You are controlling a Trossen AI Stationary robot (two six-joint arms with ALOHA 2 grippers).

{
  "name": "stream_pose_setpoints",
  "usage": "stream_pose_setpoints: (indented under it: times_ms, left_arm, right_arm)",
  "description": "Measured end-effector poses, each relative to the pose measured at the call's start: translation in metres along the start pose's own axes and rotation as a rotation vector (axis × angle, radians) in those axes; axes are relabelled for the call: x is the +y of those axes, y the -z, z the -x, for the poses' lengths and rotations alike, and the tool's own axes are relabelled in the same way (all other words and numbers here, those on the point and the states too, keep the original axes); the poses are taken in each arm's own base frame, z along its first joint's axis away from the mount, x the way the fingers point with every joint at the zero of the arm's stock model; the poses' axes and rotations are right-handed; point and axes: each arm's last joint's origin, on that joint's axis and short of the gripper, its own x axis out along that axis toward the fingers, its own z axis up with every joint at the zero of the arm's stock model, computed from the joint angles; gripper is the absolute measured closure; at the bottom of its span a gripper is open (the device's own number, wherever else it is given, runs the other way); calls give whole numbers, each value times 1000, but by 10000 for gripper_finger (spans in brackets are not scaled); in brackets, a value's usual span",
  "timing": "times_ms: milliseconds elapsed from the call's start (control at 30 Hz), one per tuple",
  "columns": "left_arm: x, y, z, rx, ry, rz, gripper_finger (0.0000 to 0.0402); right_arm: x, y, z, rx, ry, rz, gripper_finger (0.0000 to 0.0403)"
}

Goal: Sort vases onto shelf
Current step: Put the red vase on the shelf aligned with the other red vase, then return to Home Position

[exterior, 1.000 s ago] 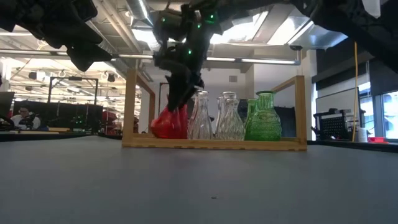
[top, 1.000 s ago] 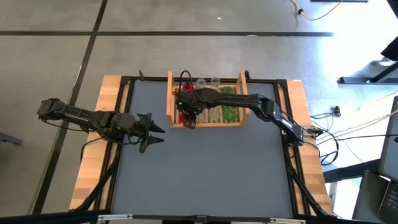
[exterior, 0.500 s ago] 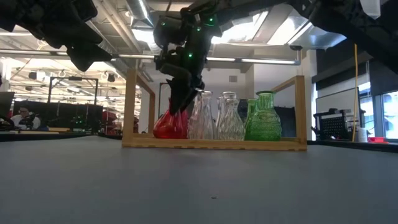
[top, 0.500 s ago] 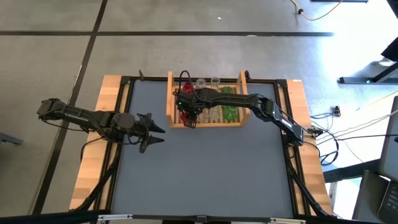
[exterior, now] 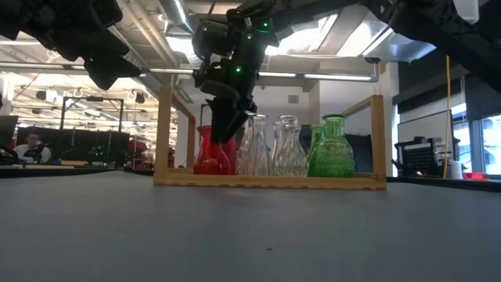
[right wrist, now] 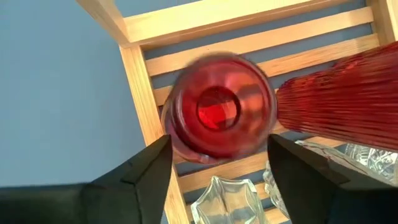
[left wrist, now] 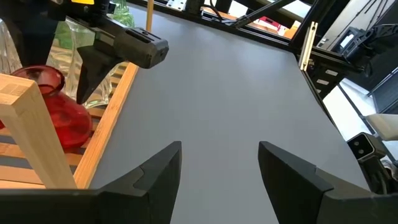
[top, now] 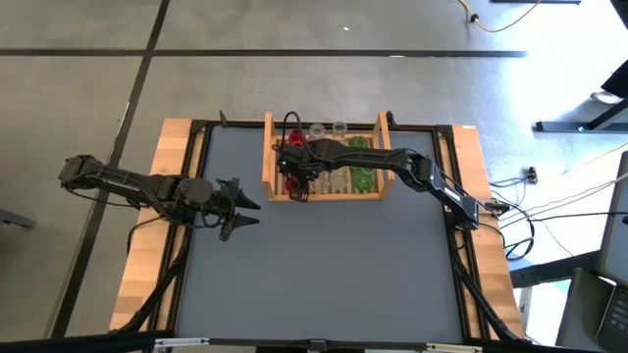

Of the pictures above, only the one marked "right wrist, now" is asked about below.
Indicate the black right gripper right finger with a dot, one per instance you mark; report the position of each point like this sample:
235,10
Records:
335,205

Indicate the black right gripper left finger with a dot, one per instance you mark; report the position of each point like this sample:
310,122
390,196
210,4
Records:
77,205

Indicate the grey table mat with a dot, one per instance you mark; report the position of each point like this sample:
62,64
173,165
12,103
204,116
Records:
62,93

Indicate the clear conical glass vase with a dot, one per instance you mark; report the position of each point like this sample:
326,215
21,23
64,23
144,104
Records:
228,202

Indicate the red ribbed glass vase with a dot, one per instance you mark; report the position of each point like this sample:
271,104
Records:
342,102

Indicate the red round glass vase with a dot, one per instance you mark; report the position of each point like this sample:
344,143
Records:
217,109

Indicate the wooden slatted shelf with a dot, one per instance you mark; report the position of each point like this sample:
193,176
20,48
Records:
136,93

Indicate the clear slender glass vase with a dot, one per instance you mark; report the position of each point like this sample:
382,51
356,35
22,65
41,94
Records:
269,189

